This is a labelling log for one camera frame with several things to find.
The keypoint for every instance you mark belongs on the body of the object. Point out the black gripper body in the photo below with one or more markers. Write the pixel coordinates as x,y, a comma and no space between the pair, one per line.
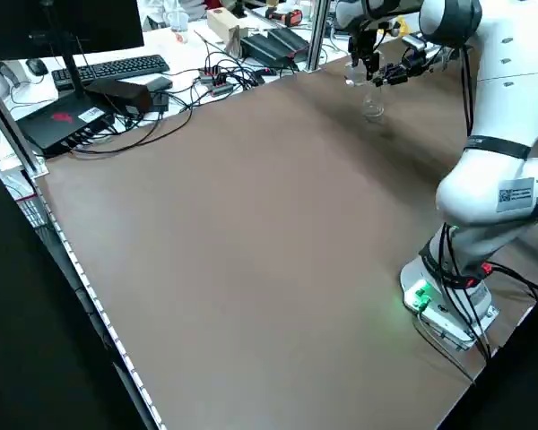
413,60
364,40

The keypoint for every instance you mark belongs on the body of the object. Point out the clear glass beaker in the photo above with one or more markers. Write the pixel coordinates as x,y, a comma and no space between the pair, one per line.
356,80

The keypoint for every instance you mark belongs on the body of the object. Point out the yellow bag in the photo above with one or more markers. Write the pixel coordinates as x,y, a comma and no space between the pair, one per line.
401,28

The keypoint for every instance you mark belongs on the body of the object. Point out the black finned box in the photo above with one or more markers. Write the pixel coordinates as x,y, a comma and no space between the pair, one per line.
291,40
264,47

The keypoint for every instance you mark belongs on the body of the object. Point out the red and black battery tool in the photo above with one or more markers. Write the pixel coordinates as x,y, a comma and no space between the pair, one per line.
291,18

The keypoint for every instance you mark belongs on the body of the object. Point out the grey USB hub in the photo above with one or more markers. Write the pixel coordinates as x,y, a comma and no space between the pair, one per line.
222,89
213,76

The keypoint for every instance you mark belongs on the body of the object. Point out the cardboard box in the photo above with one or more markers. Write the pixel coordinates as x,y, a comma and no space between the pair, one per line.
222,22

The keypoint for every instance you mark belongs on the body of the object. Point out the clear plastic cup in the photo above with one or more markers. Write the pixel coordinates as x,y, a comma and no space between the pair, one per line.
178,24

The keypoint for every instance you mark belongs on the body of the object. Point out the small black adapter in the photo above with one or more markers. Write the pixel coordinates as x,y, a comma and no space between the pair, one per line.
160,83

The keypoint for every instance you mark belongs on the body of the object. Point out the black power brick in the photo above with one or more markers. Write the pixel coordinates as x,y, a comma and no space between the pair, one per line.
121,96

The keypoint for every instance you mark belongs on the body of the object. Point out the black keyboard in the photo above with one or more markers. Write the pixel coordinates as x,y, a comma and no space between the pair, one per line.
116,69

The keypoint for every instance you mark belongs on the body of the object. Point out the black box with red logo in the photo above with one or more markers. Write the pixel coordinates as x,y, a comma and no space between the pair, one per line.
58,125

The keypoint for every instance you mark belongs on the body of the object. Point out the black monitor with stand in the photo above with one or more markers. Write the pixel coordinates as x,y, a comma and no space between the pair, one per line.
49,27

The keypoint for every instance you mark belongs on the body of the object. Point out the black computer mouse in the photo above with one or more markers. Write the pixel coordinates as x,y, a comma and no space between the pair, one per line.
37,66

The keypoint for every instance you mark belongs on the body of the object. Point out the aluminium profile post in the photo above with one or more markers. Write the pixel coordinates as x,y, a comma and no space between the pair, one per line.
316,45
13,130

